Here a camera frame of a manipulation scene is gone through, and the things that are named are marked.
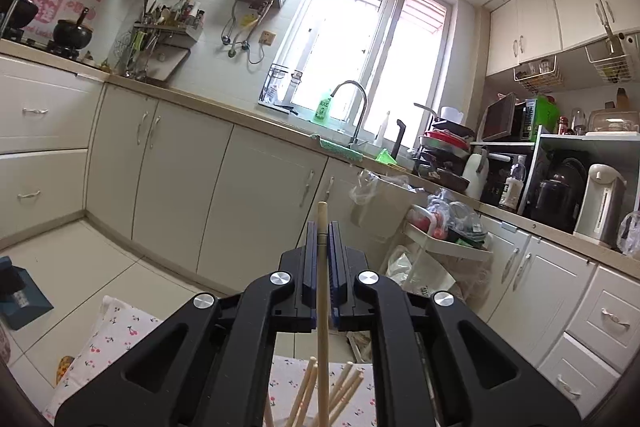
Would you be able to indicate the black microwave oven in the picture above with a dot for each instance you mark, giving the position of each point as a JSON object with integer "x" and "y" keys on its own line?
{"x": 502, "y": 117}

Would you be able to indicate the cream sink base cabinets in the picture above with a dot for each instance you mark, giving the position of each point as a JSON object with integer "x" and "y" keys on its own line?
{"x": 200, "y": 187}

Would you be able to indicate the beige wall outlet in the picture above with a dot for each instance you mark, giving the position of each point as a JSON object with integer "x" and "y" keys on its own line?
{"x": 267, "y": 37}

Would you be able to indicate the chrome sink faucet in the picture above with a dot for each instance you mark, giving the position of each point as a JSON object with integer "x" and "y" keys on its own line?
{"x": 362, "y": 107}

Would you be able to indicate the wall utensil rack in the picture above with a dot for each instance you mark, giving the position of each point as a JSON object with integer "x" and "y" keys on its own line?
{"x": 170, "y": 29}

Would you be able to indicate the blue dustpan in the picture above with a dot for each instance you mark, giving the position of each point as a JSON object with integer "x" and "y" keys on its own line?
{"x": 25, "y": 302}

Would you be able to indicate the black pot with pestle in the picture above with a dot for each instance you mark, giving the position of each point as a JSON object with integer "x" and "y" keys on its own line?
{"x": 72, "y": 34}

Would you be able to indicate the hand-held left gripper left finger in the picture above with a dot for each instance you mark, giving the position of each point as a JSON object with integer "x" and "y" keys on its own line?
{"x": 311, "y": 267}

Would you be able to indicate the white electric thermo pot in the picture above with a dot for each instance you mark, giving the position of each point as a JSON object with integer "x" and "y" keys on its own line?
{"x": 600, "y": 207}

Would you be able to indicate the stack of pans and dishes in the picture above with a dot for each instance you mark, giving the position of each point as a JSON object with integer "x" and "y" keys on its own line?
{"x": 445, "y": 142}

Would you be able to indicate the cutting board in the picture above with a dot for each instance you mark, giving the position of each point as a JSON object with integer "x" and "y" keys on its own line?
{"x": 170, "y": 64}

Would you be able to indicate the cream drawer cabinet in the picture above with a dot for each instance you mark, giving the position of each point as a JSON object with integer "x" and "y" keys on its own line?
{"x": 45, "y": 147}

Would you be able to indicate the cream cabinets with drawers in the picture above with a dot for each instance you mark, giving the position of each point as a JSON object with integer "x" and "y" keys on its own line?
{"x": 560, "y": 287}

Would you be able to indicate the white counter shelf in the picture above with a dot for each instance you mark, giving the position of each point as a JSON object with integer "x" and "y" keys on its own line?
{"x": 590, "y": 139}

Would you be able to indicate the black lidded pot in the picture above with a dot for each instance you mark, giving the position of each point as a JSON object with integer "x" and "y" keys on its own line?
{"x": 17, "y": 14}

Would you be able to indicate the black rice cooker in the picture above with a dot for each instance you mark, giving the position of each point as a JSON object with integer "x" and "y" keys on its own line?
{"x": 552, "y": 207}

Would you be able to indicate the cherry print cloth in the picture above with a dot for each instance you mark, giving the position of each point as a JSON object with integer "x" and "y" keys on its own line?
{"x": 115, "y": 332}

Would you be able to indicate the bag of red tomatoes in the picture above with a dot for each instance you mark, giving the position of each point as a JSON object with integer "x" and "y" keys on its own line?
{"x": 430, "y": 224}

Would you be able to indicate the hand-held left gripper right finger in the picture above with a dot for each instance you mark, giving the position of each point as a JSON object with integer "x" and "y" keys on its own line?
{"x": 334, "y": 267}

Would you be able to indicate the wooden chopstick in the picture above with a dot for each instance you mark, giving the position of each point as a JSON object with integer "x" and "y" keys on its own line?
{"x": 309, "y": 399}
{"x": 340, "y": 382}
{"x": 345, "y": 402}
{"x": 302, "y": 392}
{"x": 323, "y": 357}

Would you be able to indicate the kitchen window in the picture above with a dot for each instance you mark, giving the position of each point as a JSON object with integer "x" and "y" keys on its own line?
{"x": 360, "y": 47}

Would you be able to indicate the green box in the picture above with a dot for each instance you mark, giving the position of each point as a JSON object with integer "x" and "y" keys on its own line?
{"x": 546, "y": 114}

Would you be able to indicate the bottle with white label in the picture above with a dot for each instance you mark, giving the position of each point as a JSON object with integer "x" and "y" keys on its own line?
{"x": 511, "y": 192}

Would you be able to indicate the white thermos jug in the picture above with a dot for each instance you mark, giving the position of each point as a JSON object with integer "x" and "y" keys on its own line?
{"x": 474, "y": 174}

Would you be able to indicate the cream upper cabinets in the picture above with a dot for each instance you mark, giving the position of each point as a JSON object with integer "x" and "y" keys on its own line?
{"x": 550, "y": 17}

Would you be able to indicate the white trash bin with bag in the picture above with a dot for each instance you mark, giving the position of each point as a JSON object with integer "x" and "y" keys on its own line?
{"x": 385, "y": 212}

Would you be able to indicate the green dish soap bottle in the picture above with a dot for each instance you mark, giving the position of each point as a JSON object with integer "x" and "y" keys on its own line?
{"x": 322, "y": 109}

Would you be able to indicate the white rolling cart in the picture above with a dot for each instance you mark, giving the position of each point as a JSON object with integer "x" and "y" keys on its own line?
{"x": 450, "y": 249}

